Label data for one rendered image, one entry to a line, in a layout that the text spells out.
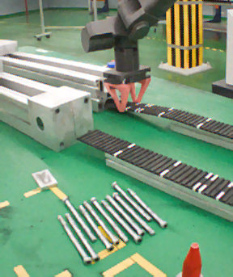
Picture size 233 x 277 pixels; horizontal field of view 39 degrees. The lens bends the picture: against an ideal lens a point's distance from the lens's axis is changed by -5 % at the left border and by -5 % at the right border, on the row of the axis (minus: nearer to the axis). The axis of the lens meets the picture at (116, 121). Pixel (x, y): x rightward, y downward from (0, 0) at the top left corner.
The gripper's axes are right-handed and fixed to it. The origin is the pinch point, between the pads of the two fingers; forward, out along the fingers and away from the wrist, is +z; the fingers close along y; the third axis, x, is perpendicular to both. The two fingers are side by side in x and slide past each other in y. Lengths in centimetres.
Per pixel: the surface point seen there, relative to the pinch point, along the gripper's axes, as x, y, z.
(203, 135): 21.9, 1.4, 1.0
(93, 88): -7.4, 4.5, -4.1
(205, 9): -445, -804, 49
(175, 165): 26.7, 17.8, -1.3
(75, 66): -23.1, -2.7, -6.0
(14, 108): -13.0, 23.6, -3.7
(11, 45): -63, -3, -10
